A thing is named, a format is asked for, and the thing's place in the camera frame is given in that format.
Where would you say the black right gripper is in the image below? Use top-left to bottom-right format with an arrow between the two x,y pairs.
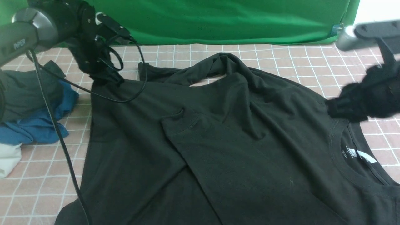
325,64 -> 400,122

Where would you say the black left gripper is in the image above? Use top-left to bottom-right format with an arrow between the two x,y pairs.
64,2 -> 124,86

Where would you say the dark gray long-sleeved shirt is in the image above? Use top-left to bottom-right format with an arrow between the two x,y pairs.
55,52 -> 400,225

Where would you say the gray left robot arm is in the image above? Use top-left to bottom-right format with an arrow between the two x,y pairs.
1,0 -> 130,85

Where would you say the blue shirt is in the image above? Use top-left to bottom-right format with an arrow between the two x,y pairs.
0,81 -> 79,145

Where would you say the green backdrop cloth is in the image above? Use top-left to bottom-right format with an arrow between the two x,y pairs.
0,0 -> 360,47

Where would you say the blue binder clip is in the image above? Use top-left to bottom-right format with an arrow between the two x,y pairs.
330,24 -> 344,36

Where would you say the pink grid tablecloth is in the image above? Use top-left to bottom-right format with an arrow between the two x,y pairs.
0,44 -> 400,225

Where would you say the white folded cloth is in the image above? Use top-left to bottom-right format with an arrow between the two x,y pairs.
0,143 -> 22,178

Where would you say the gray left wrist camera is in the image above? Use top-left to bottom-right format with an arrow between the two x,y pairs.
95,12 -> 131,39

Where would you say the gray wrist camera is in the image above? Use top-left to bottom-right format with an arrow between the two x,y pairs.
95,12 -> 131,39
336,20 -> 400,65

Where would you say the black left camera cable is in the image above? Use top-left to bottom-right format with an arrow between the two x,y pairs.
25,34 -> 148,225

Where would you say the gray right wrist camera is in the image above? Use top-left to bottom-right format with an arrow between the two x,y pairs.
336,20 -> 400,65

